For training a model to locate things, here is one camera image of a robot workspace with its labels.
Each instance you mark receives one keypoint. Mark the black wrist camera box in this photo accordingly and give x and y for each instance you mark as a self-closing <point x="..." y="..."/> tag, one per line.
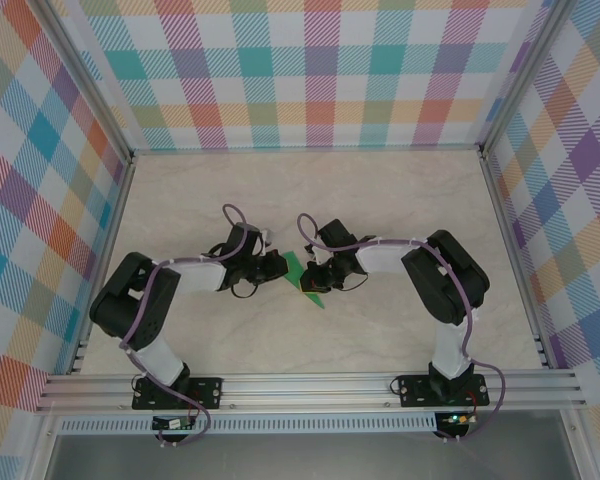
<point x="336" y="232"/>
<point x="245" y="237"/>

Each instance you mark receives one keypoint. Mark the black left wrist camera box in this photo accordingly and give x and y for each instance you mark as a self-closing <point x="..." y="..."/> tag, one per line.
<point x="245" y="237"/>

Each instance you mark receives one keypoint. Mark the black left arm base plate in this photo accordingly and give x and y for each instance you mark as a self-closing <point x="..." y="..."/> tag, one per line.
<point x="207" y="392"/>

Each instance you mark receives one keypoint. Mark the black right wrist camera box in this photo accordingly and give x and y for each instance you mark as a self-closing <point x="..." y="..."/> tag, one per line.
<point x="336" y="232"/>

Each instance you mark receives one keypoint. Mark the aluminium side rail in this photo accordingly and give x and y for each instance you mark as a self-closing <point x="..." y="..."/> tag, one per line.
<point x="515" y="260"/>
<point x="105" y="240"/>

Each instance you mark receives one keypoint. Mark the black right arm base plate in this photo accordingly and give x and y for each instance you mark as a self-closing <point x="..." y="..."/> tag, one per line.
<point x="412" y="392"/>

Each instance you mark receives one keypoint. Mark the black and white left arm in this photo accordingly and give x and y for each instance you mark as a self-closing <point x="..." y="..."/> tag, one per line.
<point x="130" y="310"/>

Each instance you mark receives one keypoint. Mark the green paper sheet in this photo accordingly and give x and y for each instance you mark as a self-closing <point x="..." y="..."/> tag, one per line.
<point x="294" y="265"/>

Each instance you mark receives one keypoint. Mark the circuit board with green light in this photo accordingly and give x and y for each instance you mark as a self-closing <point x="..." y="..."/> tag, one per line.
<point x="457" y="419"/>

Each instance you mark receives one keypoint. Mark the wide aluminium base rail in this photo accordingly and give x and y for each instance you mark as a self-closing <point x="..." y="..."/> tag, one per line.
<point x="305" y="392"/>

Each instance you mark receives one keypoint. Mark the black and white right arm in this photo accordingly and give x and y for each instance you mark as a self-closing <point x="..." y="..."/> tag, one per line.
<point x="445" y="280"/>

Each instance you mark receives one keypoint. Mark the grey metal sheet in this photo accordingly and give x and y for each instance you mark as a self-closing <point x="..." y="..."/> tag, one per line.
<point x="305" y="457"/>

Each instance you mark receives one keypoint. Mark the aluminium frame post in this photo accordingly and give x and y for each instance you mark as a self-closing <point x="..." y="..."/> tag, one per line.
<point x="90" y="85"/>
<point x="525" y="75"/>

